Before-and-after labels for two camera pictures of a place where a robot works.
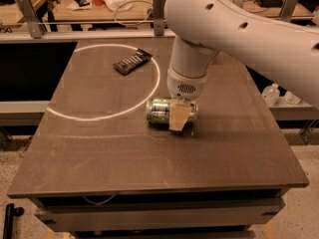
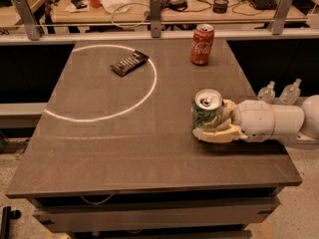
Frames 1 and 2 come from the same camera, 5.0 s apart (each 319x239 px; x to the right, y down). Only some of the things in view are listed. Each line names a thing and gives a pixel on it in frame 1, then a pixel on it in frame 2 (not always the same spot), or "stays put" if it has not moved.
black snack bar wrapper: (133, 61) stays put
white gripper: (183, 86) → (255, 119)
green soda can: (158, 113) → (207, 109)
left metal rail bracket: (29, 14) stays put
